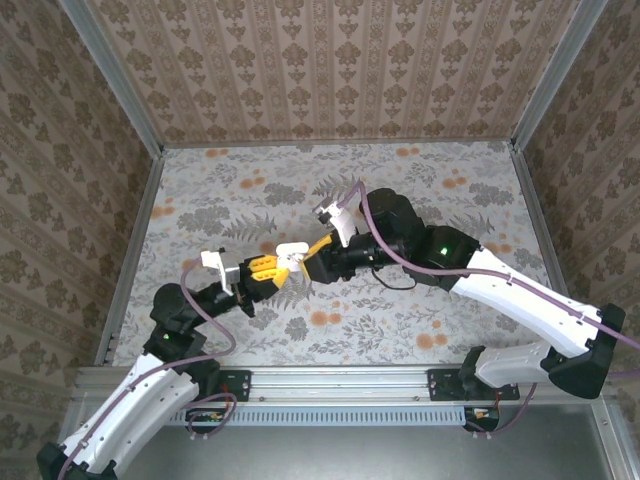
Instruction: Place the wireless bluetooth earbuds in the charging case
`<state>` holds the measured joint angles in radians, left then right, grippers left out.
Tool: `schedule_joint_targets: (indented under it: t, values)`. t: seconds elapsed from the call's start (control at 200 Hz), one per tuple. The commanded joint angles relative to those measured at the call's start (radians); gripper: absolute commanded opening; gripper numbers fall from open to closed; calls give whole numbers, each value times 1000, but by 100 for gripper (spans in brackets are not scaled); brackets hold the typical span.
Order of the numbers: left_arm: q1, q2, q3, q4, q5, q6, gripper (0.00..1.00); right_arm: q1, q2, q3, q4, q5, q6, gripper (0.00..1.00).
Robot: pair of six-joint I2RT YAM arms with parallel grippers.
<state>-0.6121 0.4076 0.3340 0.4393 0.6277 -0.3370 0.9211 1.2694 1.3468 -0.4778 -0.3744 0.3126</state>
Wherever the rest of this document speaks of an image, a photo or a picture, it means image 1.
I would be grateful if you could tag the white earbud charging case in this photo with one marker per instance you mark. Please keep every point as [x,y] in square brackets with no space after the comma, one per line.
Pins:
[292,250]

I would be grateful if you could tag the floral patterned table cover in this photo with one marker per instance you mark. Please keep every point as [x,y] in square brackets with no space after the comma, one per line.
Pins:
[350,340]

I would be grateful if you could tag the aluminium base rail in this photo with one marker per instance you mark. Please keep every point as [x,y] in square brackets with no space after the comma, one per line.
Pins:
[340,385]

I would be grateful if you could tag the thin aluminium edge strip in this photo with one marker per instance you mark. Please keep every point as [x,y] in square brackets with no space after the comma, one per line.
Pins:
[350,144]

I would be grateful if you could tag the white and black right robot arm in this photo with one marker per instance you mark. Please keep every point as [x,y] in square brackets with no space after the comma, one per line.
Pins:
[525,305]

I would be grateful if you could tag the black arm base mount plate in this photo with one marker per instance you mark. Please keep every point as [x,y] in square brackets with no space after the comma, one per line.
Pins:
[240,385]
[440,385]

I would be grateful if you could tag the aluminium frame post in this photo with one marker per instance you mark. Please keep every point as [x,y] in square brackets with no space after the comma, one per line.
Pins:
[557,80]
[112,80]

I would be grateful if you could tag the aluminium table edge rail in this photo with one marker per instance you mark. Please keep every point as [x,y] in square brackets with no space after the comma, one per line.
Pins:
[142,215]
[535,200]

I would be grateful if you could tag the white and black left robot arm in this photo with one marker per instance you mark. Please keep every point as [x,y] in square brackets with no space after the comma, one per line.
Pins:
[135,405]

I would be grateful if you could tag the grey sheet metal panel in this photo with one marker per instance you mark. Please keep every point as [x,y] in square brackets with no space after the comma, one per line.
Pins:
[350,455]

